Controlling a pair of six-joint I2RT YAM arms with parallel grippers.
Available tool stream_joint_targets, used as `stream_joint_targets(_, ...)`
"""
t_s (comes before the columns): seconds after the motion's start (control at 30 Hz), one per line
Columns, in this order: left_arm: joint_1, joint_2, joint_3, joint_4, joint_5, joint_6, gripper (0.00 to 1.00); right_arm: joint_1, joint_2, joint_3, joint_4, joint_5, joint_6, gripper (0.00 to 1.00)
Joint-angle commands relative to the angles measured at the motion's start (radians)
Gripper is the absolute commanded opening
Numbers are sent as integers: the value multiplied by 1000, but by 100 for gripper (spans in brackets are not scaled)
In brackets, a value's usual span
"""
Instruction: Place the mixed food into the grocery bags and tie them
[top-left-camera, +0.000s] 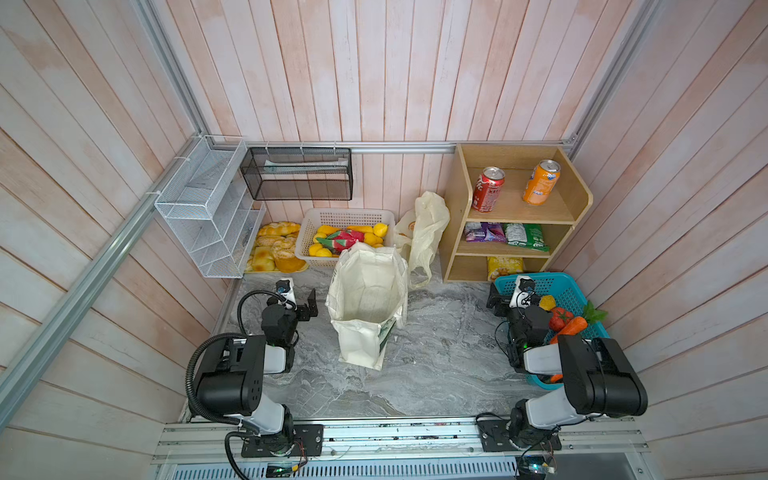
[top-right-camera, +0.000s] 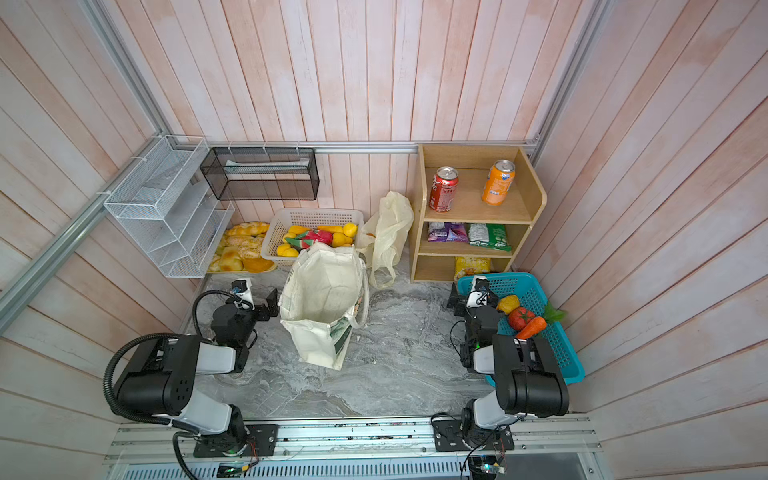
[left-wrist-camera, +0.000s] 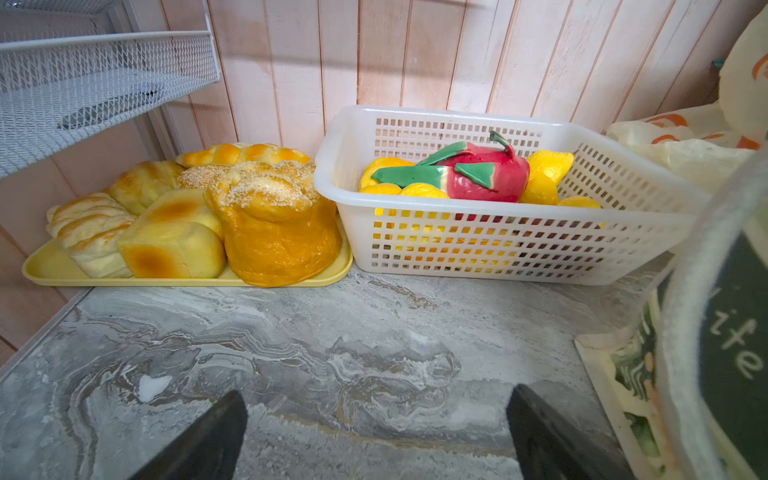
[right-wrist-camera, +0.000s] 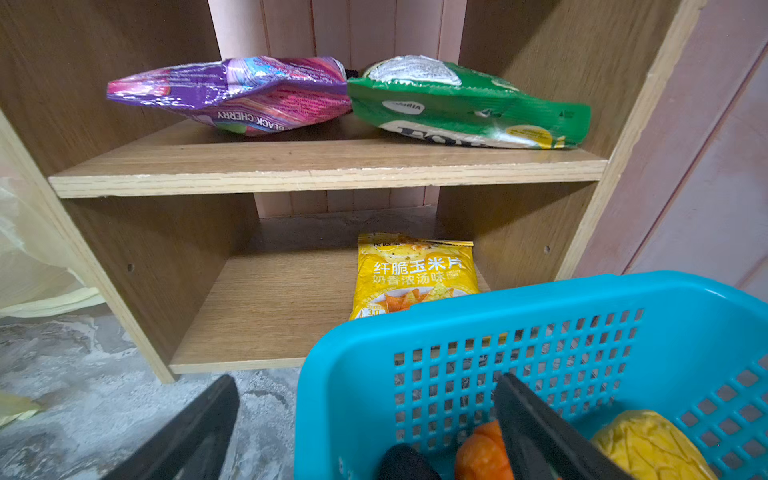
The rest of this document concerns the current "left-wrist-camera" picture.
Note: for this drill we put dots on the white plastic fruit basket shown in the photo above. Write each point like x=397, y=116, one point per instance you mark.
x=642, y=209

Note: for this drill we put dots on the yellow toy lemon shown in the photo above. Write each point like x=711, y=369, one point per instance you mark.
x=547, y=170

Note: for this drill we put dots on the braided golden bread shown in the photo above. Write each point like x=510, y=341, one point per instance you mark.
x=232, y=154

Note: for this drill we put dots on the sesame topped tall bread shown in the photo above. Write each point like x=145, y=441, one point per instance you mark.
x=278, y=230

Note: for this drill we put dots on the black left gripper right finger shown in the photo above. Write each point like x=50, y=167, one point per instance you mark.
x=548, y=446

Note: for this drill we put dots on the red toy dragon fruit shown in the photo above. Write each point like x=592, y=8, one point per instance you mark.
x=466, y=171

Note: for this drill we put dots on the cream canvas tote bag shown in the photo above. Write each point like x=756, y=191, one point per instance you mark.
x=684, y=387

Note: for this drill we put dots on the yellow plastic grocery bag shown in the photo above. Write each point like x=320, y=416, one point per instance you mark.
x=707, y=144

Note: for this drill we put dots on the ridged white bread roll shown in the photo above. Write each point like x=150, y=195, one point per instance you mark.
x=88, y=230

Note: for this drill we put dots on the white wire mesh shelf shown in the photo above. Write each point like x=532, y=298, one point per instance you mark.
x=65, y=76

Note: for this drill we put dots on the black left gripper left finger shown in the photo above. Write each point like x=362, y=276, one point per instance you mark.
x=208, y=449

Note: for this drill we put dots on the square golden bread loaf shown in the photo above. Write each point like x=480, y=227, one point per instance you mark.
x=178, y=236

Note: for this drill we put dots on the round golden bun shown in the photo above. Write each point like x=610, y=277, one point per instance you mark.
x=138, y=188

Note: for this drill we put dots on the yellow toy fruit left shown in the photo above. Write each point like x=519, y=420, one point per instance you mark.
x=367, y=179

